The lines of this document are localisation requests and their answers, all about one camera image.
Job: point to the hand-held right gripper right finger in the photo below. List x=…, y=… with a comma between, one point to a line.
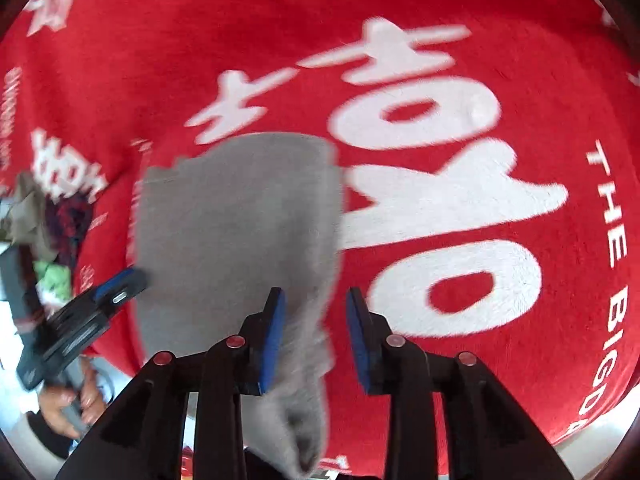
x=357, y=340

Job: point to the dark red plaid cloth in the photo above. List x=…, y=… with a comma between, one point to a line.
x=70, y=230

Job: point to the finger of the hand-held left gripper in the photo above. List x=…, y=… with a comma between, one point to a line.
x=122, y=299
x=119, y=279

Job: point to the grey small garment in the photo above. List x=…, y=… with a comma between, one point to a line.
x=235, y=240

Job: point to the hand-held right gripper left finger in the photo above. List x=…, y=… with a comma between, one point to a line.
x=272, y=340

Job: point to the person's left forearm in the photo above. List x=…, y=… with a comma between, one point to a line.
x=47, y=432

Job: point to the person's left hand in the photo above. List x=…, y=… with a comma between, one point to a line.
x=57, y=402

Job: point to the red printed blanket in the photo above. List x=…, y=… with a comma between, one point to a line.
x=450, y=210

